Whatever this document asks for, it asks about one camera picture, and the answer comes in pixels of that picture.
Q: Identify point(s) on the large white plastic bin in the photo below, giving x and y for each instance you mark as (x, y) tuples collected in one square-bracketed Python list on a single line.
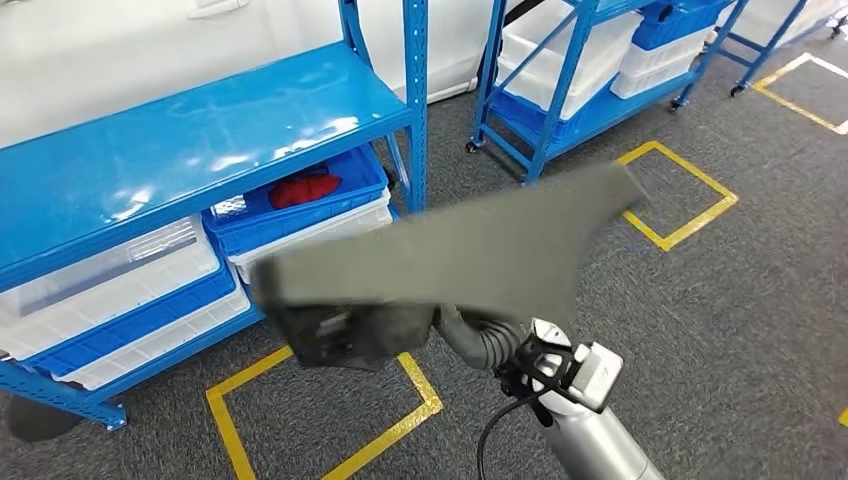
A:
[(596, 60)]

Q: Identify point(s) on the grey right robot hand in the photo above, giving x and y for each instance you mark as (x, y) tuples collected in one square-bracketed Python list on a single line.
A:
[(384, 334)]

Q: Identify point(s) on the black plastic panel part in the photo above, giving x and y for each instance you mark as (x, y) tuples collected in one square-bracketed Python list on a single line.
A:
[(464, 258)]

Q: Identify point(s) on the translucent white plastic tray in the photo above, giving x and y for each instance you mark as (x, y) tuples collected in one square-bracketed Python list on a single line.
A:
[(99, 285)]

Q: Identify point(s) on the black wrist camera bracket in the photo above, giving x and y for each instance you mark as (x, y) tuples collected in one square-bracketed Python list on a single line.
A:
[(513, 381)]

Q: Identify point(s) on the red item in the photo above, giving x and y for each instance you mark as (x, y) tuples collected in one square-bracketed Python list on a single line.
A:
[(305, 189)]

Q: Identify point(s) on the blue plastic bin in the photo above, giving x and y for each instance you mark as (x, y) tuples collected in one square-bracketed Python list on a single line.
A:
[(676, 30)]

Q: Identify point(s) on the white car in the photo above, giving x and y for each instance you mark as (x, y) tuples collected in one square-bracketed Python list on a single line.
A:
[(132, 53)]

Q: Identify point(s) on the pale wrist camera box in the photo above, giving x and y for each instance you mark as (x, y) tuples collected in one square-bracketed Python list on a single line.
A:
[(596, 378)]

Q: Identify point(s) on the blue metal shelf rack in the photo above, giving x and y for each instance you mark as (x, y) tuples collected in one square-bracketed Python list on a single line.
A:
[(166, 146), (768, 46), (558, 86)]

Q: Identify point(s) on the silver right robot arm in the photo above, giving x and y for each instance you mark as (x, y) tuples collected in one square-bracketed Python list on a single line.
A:
[(590, 444)]

